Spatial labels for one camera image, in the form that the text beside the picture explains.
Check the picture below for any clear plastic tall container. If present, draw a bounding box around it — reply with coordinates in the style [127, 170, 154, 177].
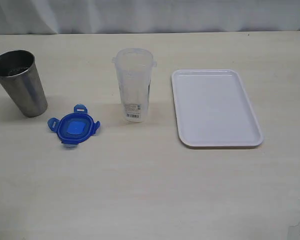
[112, 48, 157, 123]

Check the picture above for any blue plastic snap lid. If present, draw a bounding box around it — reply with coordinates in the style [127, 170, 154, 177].
[47, 104, 101, 149]

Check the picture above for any stainless steel cup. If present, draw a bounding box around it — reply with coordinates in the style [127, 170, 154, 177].
[0, 49, 48, 118]

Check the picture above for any white rectangular plastic tray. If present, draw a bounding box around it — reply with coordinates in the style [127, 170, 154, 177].
[171, 69, 264, 149]

